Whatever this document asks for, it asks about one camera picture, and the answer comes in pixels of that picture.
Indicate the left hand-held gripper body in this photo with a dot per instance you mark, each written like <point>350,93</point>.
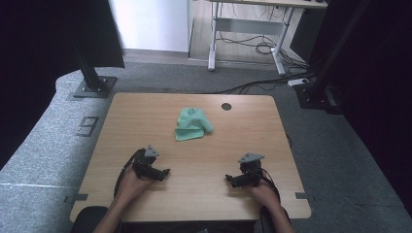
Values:
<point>142,163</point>

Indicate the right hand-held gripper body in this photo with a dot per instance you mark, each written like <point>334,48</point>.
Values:
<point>250,171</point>

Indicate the green microfibre cloth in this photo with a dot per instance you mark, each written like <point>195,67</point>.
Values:
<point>191,125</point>

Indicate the person's left hand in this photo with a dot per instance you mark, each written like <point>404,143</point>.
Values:
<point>132,187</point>

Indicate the person's right hand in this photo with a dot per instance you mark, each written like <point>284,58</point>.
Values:
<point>264,195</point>

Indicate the grey floor tape strip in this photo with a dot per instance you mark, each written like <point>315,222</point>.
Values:
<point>303,195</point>
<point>76,197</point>

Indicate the person's left leg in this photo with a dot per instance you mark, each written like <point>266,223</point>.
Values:
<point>87,220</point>

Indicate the black metal stand square base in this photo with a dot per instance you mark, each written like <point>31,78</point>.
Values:
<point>94,85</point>

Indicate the white power strip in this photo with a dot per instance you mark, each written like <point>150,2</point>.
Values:
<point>298,82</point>

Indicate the black curtain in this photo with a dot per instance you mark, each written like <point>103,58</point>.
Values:
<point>379,97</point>
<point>39,64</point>

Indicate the black metal stand slanted post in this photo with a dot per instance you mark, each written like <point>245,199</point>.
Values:
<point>319,87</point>

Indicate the white metal frame desk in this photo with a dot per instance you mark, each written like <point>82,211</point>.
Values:
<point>249,26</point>

